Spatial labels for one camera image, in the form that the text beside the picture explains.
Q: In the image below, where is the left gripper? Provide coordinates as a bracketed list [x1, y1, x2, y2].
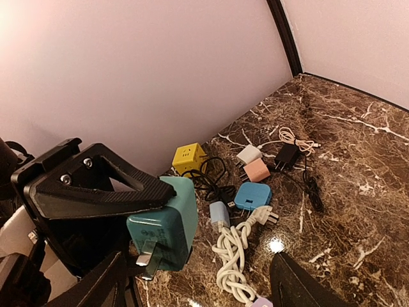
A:
[1, 141, 176, 306]

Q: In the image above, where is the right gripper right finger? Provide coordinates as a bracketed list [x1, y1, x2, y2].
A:
[270, 252, 348, 307]

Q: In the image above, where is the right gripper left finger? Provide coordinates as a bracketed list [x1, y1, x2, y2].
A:
[63, 251, 126, 306]

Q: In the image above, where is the teal charger plug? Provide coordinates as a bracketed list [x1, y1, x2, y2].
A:
[127, 177, 198, 281]

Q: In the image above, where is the purple power strip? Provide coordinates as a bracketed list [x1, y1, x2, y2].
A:
[212, 205, 279, 306]

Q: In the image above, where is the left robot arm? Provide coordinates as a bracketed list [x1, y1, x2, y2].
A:
[1, 138, 176, 306]

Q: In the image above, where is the blue flat square adapter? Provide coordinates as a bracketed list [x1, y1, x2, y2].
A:
[234, 182, 272, 217]

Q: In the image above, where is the light blue charger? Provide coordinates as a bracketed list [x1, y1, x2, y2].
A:
[209, 201, 230, 233]

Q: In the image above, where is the yellow cube socket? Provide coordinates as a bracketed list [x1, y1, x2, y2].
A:
[172, 143, 208, 175]

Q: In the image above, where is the pink charger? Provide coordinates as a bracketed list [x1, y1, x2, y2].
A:
[240, 158, 270, 182]

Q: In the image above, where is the white charger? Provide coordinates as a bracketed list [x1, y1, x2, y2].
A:
[235, 145, 263, 168]

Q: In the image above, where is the black charger with cable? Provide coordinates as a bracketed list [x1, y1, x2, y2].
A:
[270, 143, 324, 213]

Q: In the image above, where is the black usb cable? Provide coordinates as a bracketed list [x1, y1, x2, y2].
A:
[183, 156, 237, 212]

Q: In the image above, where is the pink white usb cable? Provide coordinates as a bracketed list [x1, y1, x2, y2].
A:
[258, 127, 322, 157]

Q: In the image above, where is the left black frame post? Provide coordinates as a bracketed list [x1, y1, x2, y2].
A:
[267, 0, 303, 77]

